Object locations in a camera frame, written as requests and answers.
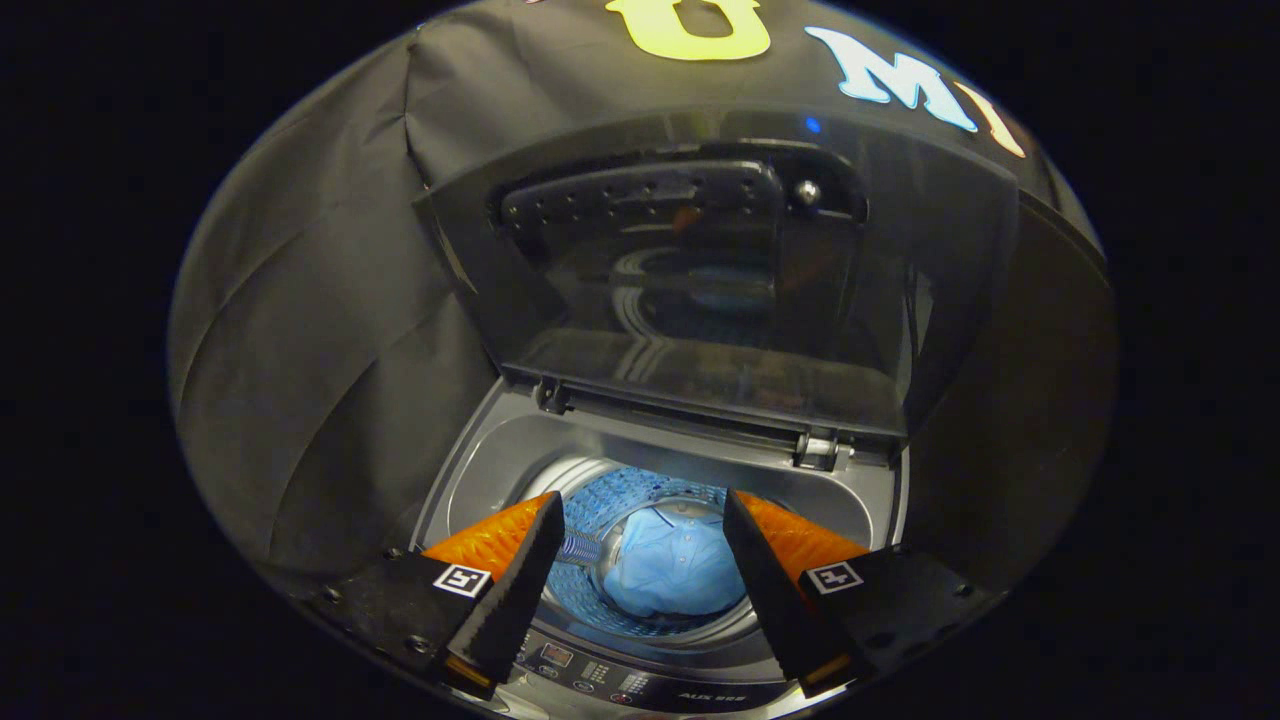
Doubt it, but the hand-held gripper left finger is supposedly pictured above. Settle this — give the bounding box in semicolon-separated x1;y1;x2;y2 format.
305;491;567;699

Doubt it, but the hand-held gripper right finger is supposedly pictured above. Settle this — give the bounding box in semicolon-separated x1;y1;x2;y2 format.
722;489;1001;699

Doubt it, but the light blue polo shirt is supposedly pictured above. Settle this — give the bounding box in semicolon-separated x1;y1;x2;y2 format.
600;505;751;619

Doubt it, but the black backdrop cloth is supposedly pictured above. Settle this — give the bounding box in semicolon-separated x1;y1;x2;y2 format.
168;0;1119;601

